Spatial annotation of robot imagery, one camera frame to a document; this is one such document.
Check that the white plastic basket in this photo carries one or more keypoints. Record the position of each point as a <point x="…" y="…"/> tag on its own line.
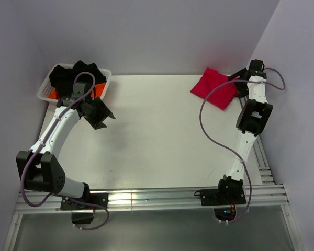
<point x="46" y="89"/>

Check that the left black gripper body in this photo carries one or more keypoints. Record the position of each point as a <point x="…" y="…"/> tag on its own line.
<point x="95" y="114"/>

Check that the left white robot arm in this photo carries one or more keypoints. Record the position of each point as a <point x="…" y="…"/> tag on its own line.
<point x="39" y="168"/>

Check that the front aluminium rail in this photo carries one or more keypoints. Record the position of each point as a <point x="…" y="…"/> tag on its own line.
<point x="158" y="199"/>

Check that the black t shirt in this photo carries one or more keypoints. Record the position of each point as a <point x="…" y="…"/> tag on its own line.
<point x="62" y="79"/>

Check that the orange t shirt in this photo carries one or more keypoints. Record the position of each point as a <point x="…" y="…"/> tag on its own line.
<point x="99" y="89"/>

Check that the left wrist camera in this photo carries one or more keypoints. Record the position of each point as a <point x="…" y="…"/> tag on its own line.
<point x="81" y="92"/>

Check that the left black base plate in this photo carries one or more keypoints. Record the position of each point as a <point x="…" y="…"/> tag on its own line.
<point x="95" y="201"/>

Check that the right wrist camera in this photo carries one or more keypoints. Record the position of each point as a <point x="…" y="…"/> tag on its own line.
<point x="256" y="68"/>

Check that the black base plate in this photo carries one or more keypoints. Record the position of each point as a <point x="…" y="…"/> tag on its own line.
<point x="212" y="197"/>
<point x="95" y="201"/>

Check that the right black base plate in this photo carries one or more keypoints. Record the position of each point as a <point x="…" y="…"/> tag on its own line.
<point x="212" y="197"/>

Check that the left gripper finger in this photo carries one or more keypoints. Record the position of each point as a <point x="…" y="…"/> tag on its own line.
<point x="98" y="125"/>
<point x="103" y="111"/>

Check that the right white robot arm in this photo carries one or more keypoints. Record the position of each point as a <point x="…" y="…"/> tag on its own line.
<point x="250" y="123"/>

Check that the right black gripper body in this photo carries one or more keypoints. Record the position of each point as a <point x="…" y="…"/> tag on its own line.
<point x="241" y="89"/>

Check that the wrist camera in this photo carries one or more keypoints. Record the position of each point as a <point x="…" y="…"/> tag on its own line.
<point x="256" y="68"/>
<point x="81" y="92"/>

